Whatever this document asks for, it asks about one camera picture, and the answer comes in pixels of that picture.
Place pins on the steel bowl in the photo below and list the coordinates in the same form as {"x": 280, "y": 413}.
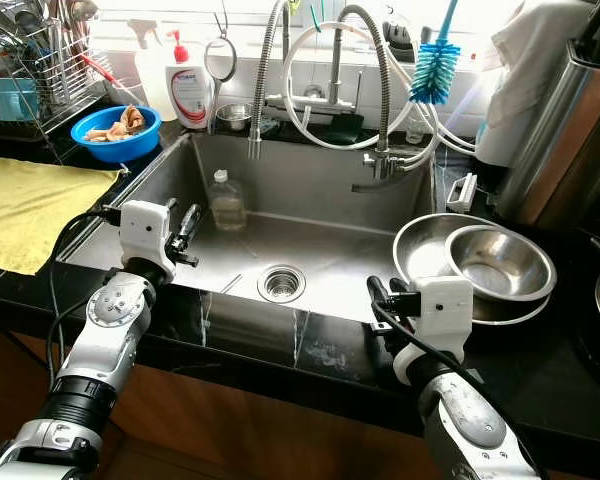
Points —
{"x": 500, "y": 262}

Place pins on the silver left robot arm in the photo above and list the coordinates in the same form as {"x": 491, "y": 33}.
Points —
{"x": 115, "y": 340}

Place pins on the clear plastic bottle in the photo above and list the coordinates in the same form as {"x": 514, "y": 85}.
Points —
{"x": 226, "y": 207}

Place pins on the stainless steel sink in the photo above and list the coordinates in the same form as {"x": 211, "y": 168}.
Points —
{"x": 340, "y": 235}

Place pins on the steel sink drain strainer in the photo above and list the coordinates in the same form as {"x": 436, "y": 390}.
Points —
{"x": 282, "y": 283}

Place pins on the blue plastic bowl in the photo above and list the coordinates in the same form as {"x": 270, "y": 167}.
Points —
{"x": 115, "y": 150}

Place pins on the small steel cup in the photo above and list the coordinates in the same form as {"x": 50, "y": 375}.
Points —
{"x": 234, "y": 117}

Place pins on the white plastic holder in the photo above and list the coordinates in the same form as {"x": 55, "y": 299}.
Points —
{"x": 462, "y": 193}

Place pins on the white dish soap bottle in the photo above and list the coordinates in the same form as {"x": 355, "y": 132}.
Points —
{"x": 188, "y": 98}

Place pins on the white spray bottle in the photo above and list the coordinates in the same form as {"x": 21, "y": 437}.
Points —
{"x": 152, "y": 85}

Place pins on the yellow cloth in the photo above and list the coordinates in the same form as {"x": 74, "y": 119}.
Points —
{"x": 40, "y": 210}

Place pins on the round mesh strainer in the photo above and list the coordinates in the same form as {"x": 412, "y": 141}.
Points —
{"x": 222, "y": 58}

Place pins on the dark green sponge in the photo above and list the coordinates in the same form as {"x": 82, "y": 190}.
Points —
{"x": 343, "y": 130}

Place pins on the steel spring faucet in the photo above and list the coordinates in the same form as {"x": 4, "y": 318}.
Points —
{"x": 390, "y": 105}

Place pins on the brown wood sink cabinet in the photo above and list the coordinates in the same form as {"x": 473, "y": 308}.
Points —
{"x": 240, "y": 440}

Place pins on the teal cup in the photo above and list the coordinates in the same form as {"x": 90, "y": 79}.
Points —
{"x": 18, "y": 98}

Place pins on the tall steel cylinder container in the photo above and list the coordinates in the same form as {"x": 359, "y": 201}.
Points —
{"x": 560, "y": 150}

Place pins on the blue bottle brush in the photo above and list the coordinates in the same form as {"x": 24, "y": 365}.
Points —
{"x": 434, "y": 72}

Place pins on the steel ladle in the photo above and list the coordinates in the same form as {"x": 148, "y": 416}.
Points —
{"x": 82, "y": 10}

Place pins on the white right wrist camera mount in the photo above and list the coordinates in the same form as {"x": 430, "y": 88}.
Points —
{"x": 440, "y": 315}

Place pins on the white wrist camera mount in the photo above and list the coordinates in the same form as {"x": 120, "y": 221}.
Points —
{"x": 146, "y": 235}
{"x": 440, "y": 315}

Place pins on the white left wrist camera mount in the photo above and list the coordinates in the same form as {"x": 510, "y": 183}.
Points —
{"x": 146, "y": 235}

